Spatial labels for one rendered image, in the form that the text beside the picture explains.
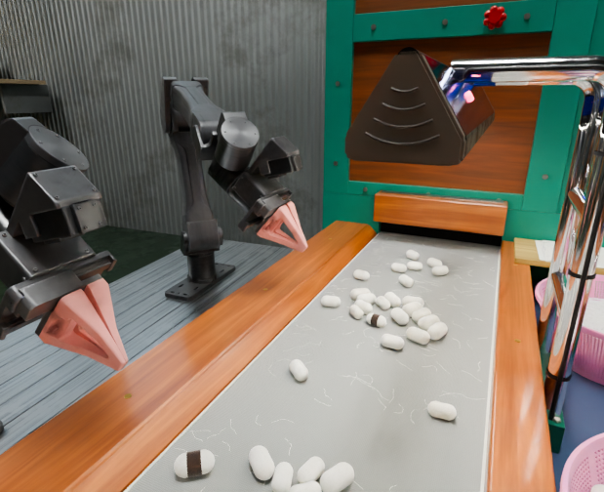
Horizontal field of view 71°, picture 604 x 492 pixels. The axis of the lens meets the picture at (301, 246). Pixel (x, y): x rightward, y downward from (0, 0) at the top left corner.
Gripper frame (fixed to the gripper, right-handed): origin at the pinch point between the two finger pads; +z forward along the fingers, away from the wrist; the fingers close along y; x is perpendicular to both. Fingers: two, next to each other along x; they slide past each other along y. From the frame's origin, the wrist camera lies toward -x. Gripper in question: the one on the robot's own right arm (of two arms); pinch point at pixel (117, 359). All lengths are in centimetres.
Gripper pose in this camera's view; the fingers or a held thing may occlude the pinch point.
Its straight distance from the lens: 43.7
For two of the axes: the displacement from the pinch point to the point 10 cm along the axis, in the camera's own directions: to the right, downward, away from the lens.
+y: 4.2, -3.0, 8.6
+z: 6.9, 7.2, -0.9
